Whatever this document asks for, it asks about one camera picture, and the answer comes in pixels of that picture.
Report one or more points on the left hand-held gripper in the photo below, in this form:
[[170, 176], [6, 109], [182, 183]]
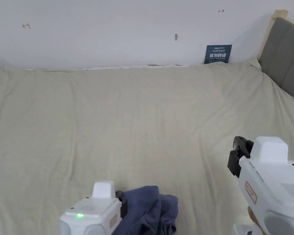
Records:
[[93, 215]]

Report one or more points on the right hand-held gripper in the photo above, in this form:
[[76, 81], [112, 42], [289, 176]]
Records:
[[272, 186]]

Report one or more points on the dark blue shirt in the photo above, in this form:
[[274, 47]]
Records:
[[147, 210]]

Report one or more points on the person's right hand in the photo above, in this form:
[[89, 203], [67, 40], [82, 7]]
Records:
[[251, 215]]

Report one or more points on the dark blue sign card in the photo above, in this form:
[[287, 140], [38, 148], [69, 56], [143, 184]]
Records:
[[218, 54]]

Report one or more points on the grey padded headboard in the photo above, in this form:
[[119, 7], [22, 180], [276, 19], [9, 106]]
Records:
[[281, 56]]

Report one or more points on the bed with beige sheet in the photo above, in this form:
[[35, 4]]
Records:
[[137, 117]]

